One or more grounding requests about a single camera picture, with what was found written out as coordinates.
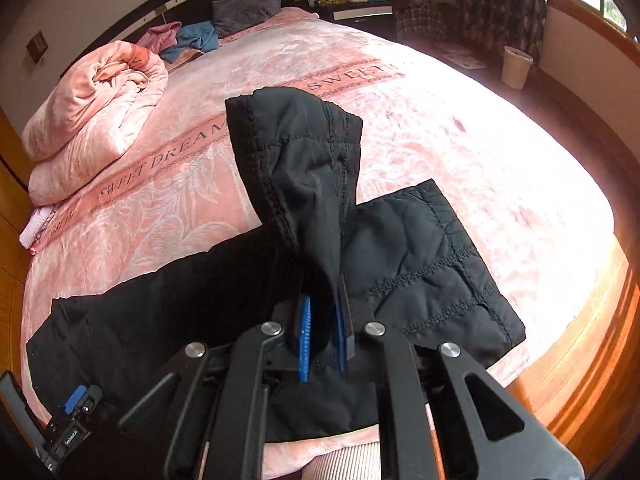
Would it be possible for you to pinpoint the pink printed bed blanket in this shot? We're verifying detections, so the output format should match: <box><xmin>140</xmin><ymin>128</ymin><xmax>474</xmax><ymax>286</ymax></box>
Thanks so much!
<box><xmin>21</xmin><ymin>6</ymin><xmax>617</xmax><ymax>480</ymax></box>

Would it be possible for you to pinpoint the dark bed headboard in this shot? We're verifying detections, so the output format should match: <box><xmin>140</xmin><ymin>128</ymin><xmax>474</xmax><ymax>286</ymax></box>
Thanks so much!
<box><xmin>59</xmin><ymin>0</ymin><xmax>312</xmax><ymax>78</ymax></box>

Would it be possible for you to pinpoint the grey pillow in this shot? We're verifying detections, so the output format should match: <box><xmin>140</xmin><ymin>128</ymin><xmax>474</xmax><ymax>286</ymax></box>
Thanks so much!
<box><xmin>211</xmin><ymin>0</ymin><xmax>282</xmax><ymax>38</ymax></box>

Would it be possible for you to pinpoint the pink garment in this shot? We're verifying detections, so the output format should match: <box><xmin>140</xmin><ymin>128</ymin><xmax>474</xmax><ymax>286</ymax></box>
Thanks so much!
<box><xmin>136</xmin><ymin>23</ymin><xmax>182</xmax><ymax>53</ymax></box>

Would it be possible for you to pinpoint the blue garment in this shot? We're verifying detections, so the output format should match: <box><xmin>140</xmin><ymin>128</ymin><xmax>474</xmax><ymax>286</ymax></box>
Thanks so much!
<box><xmin>161</xmin><ymin>20</ymin><xmax>221</xmax><ymax>63</ymax></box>

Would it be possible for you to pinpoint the plaid bag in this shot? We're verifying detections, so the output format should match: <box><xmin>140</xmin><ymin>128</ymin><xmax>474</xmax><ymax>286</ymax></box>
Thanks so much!
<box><xmin>394</xmin><ymin>4</ymin><xmax>447</xmax><ymax>45</ymax></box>

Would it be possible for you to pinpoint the wall switch panel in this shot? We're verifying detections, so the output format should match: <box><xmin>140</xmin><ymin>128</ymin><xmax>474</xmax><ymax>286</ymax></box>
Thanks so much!
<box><xmin>26</xmin><ymin>31</ymin><xmax>49</xmax><ymax>64</ymax></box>

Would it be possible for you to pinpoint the dark nightstand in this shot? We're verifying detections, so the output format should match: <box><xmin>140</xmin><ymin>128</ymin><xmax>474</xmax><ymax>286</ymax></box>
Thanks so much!
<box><xmin>309</xmin><ymin>0</ymin><xmax>401</xmax><ymax>37</ymax></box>

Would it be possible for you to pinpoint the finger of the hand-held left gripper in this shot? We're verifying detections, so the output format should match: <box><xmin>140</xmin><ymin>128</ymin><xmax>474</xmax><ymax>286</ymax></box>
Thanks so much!
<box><xmin>62</xmin><ymin>384</ymin><xmax>105</xmax><ymax>418</ymax></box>

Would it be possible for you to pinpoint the dark floral curtain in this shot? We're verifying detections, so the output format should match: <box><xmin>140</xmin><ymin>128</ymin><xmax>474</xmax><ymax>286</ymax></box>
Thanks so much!
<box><xmin>454</xmin><ymin>0</ymin><xmax>549</xmax><ymax>67</ymax></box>

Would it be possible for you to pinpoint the folded pink quilt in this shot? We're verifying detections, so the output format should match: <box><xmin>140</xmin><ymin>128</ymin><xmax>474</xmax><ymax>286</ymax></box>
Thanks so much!
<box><xmin>22</xmin><ymin>40</ymin><xmax>170</xmax><ymax>207</ymax></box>

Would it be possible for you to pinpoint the cream wastebasket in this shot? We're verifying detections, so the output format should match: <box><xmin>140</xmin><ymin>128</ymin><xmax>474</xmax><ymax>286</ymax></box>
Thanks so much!
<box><xmin>501</xmin><ymin>46</ymin><xmax>534</xmax><ymax>89</ymax></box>

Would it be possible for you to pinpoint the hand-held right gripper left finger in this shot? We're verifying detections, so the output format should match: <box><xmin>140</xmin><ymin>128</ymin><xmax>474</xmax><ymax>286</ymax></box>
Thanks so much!
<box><xmin>118</xmin><ymin>295</ymin><xmax>314</xmax><ymax>480</ymax></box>

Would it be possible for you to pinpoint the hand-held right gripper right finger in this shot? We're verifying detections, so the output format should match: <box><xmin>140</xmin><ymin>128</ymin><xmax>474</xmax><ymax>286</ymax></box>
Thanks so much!
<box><xmin>331</xmin><ymin>279</ymin><xmax>584</xmax><ymax>480</ymax></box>

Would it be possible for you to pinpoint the paper sheet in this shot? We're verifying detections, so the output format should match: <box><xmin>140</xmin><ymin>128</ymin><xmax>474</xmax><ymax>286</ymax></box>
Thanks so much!
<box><xmin>442</xmin><ymin>48</ymin><xmax>487</xmax><ymax>72</ymax></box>

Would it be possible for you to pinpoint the black quilted jacket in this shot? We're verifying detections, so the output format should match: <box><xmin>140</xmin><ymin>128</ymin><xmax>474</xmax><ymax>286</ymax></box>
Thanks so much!
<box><xmin>25</xmin><ymin>86</ymin><xmax>527</xmax><ymax>445</ymax></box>

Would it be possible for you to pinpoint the wooden wardrobe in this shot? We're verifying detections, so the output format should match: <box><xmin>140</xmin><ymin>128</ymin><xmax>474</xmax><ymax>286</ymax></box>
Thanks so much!
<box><xmin>0</xmin><ymin>105</ymin><xmax>37</xmax><ymax>378</ymax></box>

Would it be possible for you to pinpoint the small white pink cloth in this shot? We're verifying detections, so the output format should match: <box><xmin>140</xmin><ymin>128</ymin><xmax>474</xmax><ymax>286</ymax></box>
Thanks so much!
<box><xmin>20</xmin><ymin>205</ymin><xmax>57</xmax><ymax>252</ymax></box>

